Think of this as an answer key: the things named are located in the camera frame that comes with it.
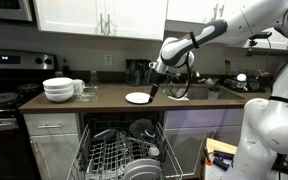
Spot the white ceramic mug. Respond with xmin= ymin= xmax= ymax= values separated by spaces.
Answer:
xmin=72 ymin=78 xmax=86 ymax=95

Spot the black pan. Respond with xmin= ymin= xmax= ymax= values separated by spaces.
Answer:
xmin=92 ymin=128 xmax=118 ymax=144

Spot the white ceramic bowl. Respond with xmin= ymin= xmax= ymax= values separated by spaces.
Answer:
xmin=44 ymin=90 xmax=75 ymax=103
xmin=42 ymin=77 xmax=74 ymax=90
xmin=43 ymin=85 xmax=75 ymax=95

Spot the white wall outlet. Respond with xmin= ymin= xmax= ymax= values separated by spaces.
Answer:
xmin=103 ymin=54 xmax=113 ymax=67

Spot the clear glass food container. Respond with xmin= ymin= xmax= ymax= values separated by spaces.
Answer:
xmin=74 ymin=87 xmax=100 ymax=103

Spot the black coffee maker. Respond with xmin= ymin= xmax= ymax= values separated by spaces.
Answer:
xmin=124 ymin=58 xmax=155 ymax=87

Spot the black stereo camera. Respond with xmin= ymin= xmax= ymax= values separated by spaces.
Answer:
xmin=248 ymin=31 xmax=273 ymax=56

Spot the white drawer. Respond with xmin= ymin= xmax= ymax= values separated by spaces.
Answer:
xmin=23 ymin=113 xmax=80 ymax=136

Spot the grey robot mounting table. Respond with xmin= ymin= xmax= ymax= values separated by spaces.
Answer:
xmin=203 ymin=153 xmax=238 ymax=180

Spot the black countertop dish rack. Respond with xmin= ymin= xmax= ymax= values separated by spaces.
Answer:
xmin=223 ymin=68 xmax=268 ymax=93

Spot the black bowl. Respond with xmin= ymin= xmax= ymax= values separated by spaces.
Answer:
xmin=128 ymin=118 xmax=156 ymax=139

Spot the stainless steel microwave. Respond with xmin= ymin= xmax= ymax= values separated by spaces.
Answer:
xmin=0 ymin=0 xmax=35 ymax=24

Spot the wooden board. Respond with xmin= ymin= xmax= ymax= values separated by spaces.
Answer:
xmin=205 ymin=138 xmax=238 ymax=156

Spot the white base cabinet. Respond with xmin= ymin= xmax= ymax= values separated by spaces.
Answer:
xmin=163 ymin=109 xmax=245 ymax=178
xmin=28 ymin=133 xmax=82 ymax=180

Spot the clear glass jar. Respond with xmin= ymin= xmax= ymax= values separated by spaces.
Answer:
xmin=89 ymin=69 xmax=100 ymax=89

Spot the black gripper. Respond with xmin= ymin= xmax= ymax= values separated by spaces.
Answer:
xmin=148 ymin=71 xmax=172 ymax=104

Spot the stainless steel sink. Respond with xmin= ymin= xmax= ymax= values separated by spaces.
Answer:
xmin=160 ymin=84 xmax=247 ymax=101

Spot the dark bottle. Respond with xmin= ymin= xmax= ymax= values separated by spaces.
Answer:
xmin=62 ymin=59 xmax=71 ymax=77

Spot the black electric stove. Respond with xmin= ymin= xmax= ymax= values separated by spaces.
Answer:
xmin=0 ymin=49 xmax=57 ymax=180

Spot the white dishcloth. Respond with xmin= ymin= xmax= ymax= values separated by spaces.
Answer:
xmin=167 ymin=94 xmax=190 ymax=102

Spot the white upper cabinet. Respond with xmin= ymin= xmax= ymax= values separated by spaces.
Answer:
xmin=33 ymin=0 xmax=168 ymax=42
xmin=166 ymin=0 xmax=288 ymax=51

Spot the metal wire dishwasher rack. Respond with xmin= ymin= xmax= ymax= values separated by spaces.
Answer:
xmin=66 ymin=121 xmax=184 ymax=180

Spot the orange handled clamp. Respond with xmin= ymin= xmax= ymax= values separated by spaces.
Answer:
xmin=202 ymin=148 xmax=215 ymax=167

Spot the small white cup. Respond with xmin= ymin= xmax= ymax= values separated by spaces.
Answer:
xmin=147 ymin=146 xmax=161 ymax=158

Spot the black clamp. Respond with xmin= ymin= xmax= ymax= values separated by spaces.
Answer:
xmin=213 ymin=150 xmax=235 ymax=172

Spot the clear drinking glass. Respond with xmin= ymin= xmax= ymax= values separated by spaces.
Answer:
xmin=116 ymin=130 xmax=130 ymax=151

